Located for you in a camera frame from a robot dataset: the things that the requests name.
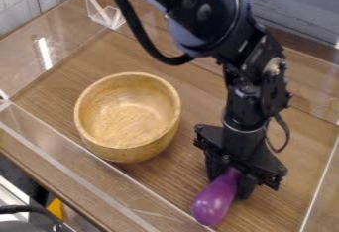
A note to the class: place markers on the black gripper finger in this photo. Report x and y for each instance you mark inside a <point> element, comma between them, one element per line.
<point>216,164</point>
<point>247,184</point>

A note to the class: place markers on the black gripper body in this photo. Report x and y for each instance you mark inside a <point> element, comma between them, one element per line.
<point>247,147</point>

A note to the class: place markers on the purple toy eggplant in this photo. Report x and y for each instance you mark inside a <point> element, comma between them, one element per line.
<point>212,202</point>

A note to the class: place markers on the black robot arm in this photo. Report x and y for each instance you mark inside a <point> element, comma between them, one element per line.
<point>219,29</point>

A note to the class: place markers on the brown wooden bowl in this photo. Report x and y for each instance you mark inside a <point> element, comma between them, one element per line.
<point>127,116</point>

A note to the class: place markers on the yellow black device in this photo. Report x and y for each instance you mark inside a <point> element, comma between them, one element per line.
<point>48,216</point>

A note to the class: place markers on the clear acrylic tray wall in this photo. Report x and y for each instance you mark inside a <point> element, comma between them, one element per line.
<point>56,56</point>

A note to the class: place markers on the clear acrylic corner bracket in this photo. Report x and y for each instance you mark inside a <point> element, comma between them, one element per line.
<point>107,16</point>

